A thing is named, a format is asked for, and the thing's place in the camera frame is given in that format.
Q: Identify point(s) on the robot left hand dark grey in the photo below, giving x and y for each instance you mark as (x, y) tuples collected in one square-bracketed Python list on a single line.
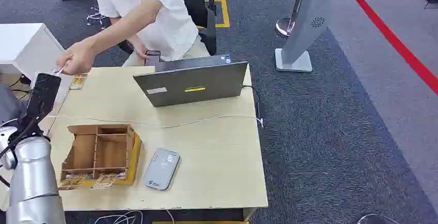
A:
[(42, 94)]

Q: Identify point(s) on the chrome stanchion post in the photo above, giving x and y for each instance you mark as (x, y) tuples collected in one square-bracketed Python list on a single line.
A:
[(289, 20)]

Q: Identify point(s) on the grey laptop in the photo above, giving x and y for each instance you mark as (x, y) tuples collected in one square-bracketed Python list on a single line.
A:
[(191, 84)]

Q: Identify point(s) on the person's right hand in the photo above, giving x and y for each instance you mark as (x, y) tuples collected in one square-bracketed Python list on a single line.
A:
[(141, 52)]

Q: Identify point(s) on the grey card reader device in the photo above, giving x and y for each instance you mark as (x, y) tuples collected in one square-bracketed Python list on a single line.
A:
[(161, 169)]

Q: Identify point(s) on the black office chair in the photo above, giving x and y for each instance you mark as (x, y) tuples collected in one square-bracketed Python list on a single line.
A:
[(205, 20)]

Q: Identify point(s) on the black smartphone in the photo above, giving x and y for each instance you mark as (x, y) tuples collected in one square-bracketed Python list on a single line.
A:
[(153, 57)]

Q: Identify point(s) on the printed yellow card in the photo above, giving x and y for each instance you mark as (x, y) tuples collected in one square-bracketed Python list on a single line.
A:
[(78, 81), (106, 180), (70, 182)]

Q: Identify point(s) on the robot left arm silver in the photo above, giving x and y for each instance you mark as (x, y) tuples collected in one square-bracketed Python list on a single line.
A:
[(34, 181)]

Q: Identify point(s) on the person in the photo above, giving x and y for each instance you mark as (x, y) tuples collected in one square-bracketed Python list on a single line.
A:
[(164, 20)]

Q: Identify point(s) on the person's left hand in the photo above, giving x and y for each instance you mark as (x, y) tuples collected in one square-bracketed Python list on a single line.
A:
[(77, 58)]

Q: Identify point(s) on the white cabinet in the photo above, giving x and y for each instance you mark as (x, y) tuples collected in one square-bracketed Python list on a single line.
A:
[(24, 49)]

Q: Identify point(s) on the chrome chair base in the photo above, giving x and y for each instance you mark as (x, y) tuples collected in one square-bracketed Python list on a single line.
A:
[(95, 17)]

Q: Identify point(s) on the grey kiosk stand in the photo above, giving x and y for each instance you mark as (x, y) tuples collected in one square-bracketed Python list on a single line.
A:
[(304, 27)]

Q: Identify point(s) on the wooden compartment box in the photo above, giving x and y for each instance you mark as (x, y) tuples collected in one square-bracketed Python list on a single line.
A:
[(102, 150)]

